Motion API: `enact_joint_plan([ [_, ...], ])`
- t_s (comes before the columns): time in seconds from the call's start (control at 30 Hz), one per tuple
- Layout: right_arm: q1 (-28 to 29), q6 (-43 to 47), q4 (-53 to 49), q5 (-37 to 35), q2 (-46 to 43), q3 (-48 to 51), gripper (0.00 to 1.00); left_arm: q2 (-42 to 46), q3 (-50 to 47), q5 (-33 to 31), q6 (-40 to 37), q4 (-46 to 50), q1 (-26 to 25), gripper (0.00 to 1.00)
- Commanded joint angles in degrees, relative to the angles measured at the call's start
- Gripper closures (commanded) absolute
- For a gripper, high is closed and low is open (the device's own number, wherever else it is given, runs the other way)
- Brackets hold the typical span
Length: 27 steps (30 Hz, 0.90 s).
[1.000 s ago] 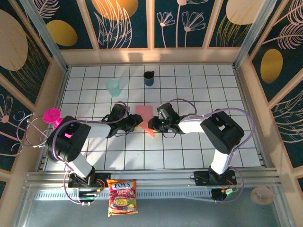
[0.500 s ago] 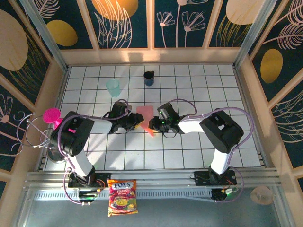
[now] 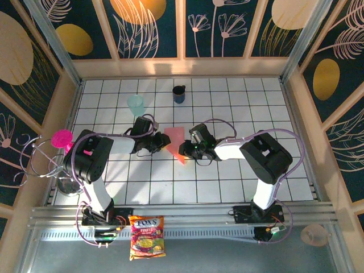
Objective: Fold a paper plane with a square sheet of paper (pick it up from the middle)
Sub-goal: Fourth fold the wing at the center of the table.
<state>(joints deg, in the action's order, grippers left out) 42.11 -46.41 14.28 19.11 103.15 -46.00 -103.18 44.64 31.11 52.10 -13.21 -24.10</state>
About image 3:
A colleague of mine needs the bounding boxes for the pink cloth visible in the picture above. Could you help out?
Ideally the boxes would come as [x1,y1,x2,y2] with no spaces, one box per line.
[163,127,188,167]

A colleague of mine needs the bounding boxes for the teal translucent plastic cup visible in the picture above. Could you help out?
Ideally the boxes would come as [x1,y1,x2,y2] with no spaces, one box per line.
[126,94,146,118]

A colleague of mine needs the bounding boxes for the dark blue mug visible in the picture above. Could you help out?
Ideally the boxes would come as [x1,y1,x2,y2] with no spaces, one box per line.
[172,84,187,105]

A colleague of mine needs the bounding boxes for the magenta plastic goblet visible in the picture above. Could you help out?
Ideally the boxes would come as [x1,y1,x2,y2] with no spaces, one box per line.
[51,129,93,156]

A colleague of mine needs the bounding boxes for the Fox's fruit candy bag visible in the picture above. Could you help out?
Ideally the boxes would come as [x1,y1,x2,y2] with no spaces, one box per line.
[128,215,166,262]

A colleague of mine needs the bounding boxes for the translucent round plastic dome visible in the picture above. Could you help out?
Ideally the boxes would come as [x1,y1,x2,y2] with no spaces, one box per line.
[300,223,330,247]

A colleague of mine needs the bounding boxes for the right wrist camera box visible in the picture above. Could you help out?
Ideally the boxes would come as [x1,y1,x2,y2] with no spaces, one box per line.
[189,123,217,146]

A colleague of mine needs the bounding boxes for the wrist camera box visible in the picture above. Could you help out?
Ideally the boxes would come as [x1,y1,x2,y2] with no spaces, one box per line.
[189,123,217,146]
[133,116,159,138]

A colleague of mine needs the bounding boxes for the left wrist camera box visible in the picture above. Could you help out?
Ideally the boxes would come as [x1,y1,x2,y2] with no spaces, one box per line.
[133,116,159,138]

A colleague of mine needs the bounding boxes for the aluminium extrusion rail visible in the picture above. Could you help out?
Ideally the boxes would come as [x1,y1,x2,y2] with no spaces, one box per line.
[28,202,339,228]

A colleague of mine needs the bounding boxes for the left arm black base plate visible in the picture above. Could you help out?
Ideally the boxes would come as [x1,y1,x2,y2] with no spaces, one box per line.
[81,207,134,227]

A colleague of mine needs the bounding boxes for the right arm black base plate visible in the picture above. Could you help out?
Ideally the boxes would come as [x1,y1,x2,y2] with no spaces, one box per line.
[228,205,285,225]

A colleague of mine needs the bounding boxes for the perforated metal cable duct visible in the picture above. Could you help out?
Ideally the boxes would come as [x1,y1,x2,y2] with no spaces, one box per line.
[39,229,257,242]

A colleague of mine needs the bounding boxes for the chrome wire glass rack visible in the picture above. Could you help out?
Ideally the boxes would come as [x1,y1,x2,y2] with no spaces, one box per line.
[14,135,85,197]

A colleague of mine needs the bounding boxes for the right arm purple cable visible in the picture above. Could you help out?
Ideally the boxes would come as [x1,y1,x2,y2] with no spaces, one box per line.
[203,118,307,246]

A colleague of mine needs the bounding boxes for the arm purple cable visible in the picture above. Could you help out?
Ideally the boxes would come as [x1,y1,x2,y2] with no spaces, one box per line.
[203,118,307,246]
[70,113,159,248]

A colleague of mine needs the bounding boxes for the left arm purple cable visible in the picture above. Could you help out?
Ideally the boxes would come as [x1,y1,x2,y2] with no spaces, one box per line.
[70,113,159,248]

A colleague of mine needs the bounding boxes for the aluminium frame post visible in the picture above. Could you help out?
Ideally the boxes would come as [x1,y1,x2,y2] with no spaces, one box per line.
[279,0,341,82]
[22,0,85,89]

